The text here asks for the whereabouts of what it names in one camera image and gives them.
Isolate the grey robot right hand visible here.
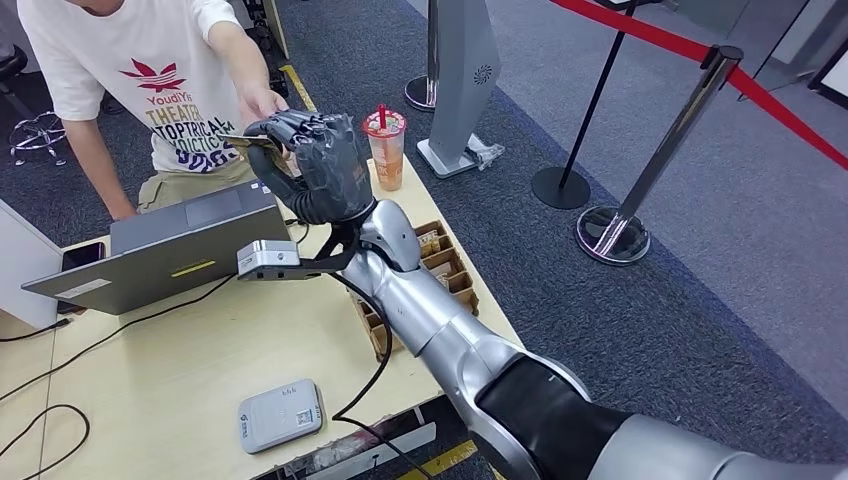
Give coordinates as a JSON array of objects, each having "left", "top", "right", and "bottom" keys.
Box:
[{"left": 243, "top": 109, "right": 376, "bottom": 227}]

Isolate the gold ID card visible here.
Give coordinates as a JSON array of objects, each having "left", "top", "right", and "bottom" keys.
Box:
[{"left": 218, "top": 134, "right": 296, "bottom": 177}]

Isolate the brown cardboard card organizer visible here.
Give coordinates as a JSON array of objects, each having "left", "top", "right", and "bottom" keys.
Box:
[{"left": 349, "top": 220, "right": 480, "bottom": 364}]

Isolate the person's left hand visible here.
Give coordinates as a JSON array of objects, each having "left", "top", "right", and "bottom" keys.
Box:
[{"left": 238, "top": 87, "right": 291, "bottom": 127}]

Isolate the grey card reader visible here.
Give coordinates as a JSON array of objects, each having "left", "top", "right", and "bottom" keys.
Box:
[{"left": 237, "top": 378, "right": 325, "bottom": 456}]

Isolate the person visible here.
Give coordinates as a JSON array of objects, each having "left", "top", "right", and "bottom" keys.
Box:
[{"left": 16, "top": 0, "right": 293, "bottom": 223}]

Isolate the orange bubble tea cup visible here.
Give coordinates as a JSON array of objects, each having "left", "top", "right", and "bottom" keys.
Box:
[{"left": 362, "top": 109, "right": 408, "bottom": 193}]

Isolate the black wheeled stand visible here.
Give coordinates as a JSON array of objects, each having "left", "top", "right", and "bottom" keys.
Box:
[{"left": 241, "top": 0, "right": 291, "bottom": 101}]

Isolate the chrome stanchion behind kiosk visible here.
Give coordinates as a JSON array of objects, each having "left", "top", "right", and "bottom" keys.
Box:
[{"left": 404, "top": 0, "right": 440, "bottom": 113}]

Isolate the grey laptop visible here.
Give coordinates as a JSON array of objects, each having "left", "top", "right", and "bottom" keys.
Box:
[{"left": 21, "top": 178, "right": 293, "bottom": 317}]

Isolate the clear plastic bag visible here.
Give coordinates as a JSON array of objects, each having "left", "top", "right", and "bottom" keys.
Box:
[{"left": 463, "top": 134, "right": 506, "bottom": 172}]

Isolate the grey kiosk stand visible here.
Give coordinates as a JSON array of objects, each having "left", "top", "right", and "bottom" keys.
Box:
[{"left": 415, "top": 0, "right": 503, "bottom": 180}]

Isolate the black phone dark screen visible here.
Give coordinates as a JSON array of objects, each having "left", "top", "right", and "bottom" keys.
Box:
[{"left": 56, "top": 241, "right": 107, "bottom": 316}]

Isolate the white bar under desk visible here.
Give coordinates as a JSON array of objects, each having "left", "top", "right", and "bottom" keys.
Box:
[{"left": 304, "top": 422, "right": 439, "bottom": 480}]

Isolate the office chair chrome base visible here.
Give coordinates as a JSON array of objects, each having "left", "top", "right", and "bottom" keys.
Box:
[{"left": 0, "top": 42, "right": 71, "bottom": 168}]

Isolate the white cabinet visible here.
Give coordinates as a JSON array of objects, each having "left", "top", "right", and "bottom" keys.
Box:
[{"left": 0, "top": 198, "right": 64, "bottom": 331}]

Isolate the red barrier belt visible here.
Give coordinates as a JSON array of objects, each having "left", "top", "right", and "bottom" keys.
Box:
[{"left": 548, "top": 0, "right": 848, "bottom": 172}]

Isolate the black framed board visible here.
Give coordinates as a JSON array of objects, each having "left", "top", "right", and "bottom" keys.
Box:
[{"left": 806, "top": 36, "right": 848, "bottom": 111}]

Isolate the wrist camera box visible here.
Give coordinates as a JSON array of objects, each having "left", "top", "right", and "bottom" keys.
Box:
[{"left": 236, "top": 239, "right": 303, "bottom": 282}]

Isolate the black stanchion post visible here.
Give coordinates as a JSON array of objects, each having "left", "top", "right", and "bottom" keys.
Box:
[{"left": 530, "top": 0, "right": 641, "bottom": 211}]

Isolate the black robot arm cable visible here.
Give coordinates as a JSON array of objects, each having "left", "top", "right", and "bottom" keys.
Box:
[{"left": 327, "top": 271, "right": 439, "bottom": 480}]

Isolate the black laptop power cable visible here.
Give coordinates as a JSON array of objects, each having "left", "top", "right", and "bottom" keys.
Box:
[{"left": 0, "top": 218, "right": 311, "bottom": 404}]

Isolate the black cable with plug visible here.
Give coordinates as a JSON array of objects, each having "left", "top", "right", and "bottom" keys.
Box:
[{"left": 0, "top": 317, "right": 73, "bottom": 344}]

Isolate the chrome stanchion post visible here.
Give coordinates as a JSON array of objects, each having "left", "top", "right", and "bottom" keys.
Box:
[{"left": 574, "top": 44, "right": 745, "bottom": 268}]

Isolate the black looped cable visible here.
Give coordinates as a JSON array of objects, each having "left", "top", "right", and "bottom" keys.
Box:
[{"left": 0, "top": 404, "right": 91, "bottom": 480}]

